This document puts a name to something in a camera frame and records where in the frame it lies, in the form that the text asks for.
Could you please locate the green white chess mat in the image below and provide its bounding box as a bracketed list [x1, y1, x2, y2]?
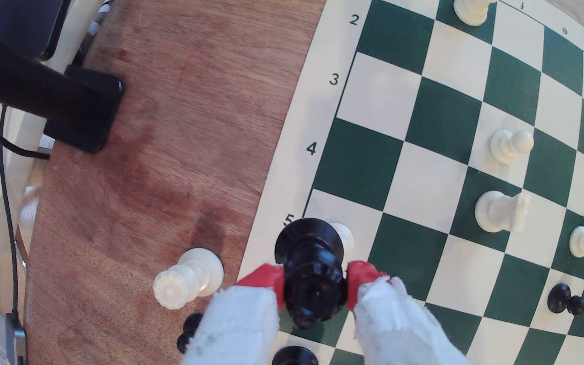
[236, 0, 584, 365]

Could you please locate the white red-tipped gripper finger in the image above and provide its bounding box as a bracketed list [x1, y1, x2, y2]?
[347, 261, 470, 365]
[180, 263, 286, 365]

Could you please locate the black chess pawn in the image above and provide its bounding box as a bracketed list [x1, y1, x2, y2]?
[176, 313, 204, 355]
[272, 346, 319, 365]
[547, 283, 584, 316]

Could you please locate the white chess rook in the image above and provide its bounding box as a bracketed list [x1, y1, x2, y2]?
[453, 0, 498, 27]

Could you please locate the white chess queen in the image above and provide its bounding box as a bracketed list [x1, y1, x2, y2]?
[152, 247, 225, 310]

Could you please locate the black stand pole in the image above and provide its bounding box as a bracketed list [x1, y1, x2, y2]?
[0, 28, 100, 122]

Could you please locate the dark flat screen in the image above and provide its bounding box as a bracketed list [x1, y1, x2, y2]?
[0, 0, 72, 60]

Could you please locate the black white braided cable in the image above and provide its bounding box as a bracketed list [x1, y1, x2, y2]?
[71, 0, 115, 67]

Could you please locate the black chess queen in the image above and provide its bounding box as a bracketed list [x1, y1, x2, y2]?
[274, 218, 348, 330]

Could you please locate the white chess knight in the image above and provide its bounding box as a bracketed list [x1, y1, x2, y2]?
[474, 191, 531, 234]

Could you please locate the black stand base block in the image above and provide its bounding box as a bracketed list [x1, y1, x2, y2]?
[44, 64, 125, 154]

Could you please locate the grey cable connector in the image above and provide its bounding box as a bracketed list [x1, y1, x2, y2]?
[4, 312, 28, 365]

